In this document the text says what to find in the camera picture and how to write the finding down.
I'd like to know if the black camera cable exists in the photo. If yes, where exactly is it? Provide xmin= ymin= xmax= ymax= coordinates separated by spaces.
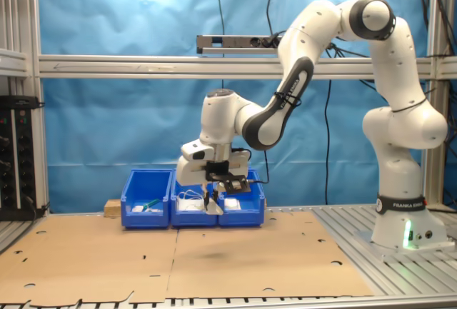
xmin=231 ymin=147 xmax=271 ymax=184

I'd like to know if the brown cardboard sheet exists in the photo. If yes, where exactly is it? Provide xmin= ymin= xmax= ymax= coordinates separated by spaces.
xmin=166 ymin=211 xmax=374 ymax=301
xmin=0 ymin=214 xmax=179 ymax=306

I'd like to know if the aluminium frame post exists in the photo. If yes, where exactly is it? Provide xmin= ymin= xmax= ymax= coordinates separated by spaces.
xmin=0 ymin=0 xmax=50 ymax=214
xmin=423 ymin=0 xmax=457 ymax=211

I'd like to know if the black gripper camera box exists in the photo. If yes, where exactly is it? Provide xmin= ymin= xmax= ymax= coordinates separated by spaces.
xmin=205 ymin=161 xmax=258 ymax=196

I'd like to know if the white face mask pack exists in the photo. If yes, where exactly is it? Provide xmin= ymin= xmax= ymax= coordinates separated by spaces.
xmin=177 ymin=189 xmax=207 ymax=213

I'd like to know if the black rack device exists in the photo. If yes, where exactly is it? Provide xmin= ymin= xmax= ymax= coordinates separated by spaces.
xmin=0 ymin=95 xmax=46 ymax=221

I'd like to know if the black hanging cable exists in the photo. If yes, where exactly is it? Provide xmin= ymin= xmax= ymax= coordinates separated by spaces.
xmin=266 ymin=0 xmax=276 ymax=38
xmin=323 ymin=79 xmax=333 ymax=206
xmin=215 ymin=0 xmax=226 ymax=91

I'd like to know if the wooden block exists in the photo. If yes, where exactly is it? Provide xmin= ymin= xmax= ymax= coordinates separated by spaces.
xmin=104 ymin=199 xmax=124 ymax=219

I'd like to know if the grey power strip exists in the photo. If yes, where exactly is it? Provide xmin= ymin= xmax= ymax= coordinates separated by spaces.
xmin=196 ymin=34 xmax=283 ymax=55

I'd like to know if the horizontal aluminium beam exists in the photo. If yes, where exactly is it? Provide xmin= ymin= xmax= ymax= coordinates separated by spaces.
xmin=37 ymin=54 xmax=435 ymax=80

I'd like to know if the blue plastic bin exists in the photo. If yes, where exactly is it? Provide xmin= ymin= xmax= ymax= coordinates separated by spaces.
xmin=170 ymin=170 xmax=221 ymax=229
xmin=120 ymin=168 xmax=173 ymax=231
xmin=217 ymin=169 xmax=266 ymax=229

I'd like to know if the green and white packet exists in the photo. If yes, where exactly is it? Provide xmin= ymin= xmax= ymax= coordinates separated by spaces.
xmin=137 ymin=198 xmax=161 ymax=212

